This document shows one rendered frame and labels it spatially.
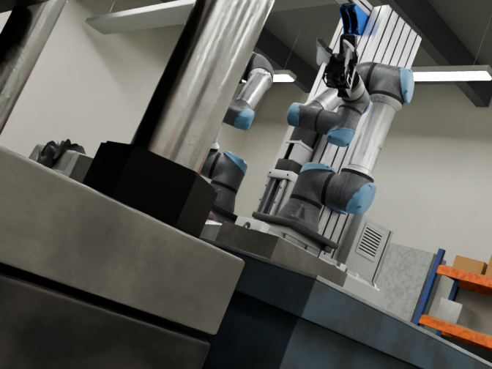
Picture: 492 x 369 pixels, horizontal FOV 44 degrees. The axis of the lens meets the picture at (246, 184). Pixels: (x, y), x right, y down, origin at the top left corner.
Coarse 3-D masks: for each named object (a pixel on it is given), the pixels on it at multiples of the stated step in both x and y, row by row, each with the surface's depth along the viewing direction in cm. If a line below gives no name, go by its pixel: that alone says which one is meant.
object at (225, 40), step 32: (224, 0) 48; (256, 0) 48; (192, 32) 48; (224, 32) 47; (256, 32) 49; (192, 64) 47; (224, 64) 47; (160, 96) 47; (192, 96) 46; (224, 96) 48; (160, 128) 46; (192, 128) 46; (96, 160) 47; (128, 160) 43; (160, 160) 44; (192, 160) 46; (128, 192) 43; (160, 192) 44; (192, 192) 44; (192, 224) 46
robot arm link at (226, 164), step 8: (224, 152) 247; (216, 160) 244; (224, 160) 245; (232, 160) 244; (240, 160) 245; (216, 168) 244; (224, 168) 244; (232, 168) 244; (240, 168) 245; (216, 176) 245; (224, 176) 243; (232, 176) 243; (240, 176) 245; (232, 184) 243; (240, 184) 248
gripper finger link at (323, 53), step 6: (318, 42) 160; (324, 42) 162; (318, 48) 162; (324, 48) 163; (330, 48) 165; (318, 54) 162; (324, 54) 165; (330, 54) 165; (318, 60) 163; (324, 60) 165
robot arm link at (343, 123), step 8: (328, 112) 183; (336, 112) 182; (344, 112) 180; (352, 112) 180; (360, 112) 181; (320, 120) 182; (328, 120) 181; (336, 120) 180; (344, 120) 179; (352, 120) 180; (320, 128) 183; (328, 128) 182; (336, 128) 179; (344, 128) 179; (352, 128) 180; (328, 136) 181; (336, 136) 179; (344, 136) 179; (352, 136) 181; (336, 144) 183; (344, 144) 180
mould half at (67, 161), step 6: (36, 150) 172; (66, 150) 158; (30, 156) 172; (36, 156) 169; (66, 156) 156; (72, 156) 154; (78, 156) 155; (60, 162) 157; (66, 162) 155; (72, 162) 154; (54, 168) 157; (60, 168) 155; (66, 168) 153; (66, 174) 153
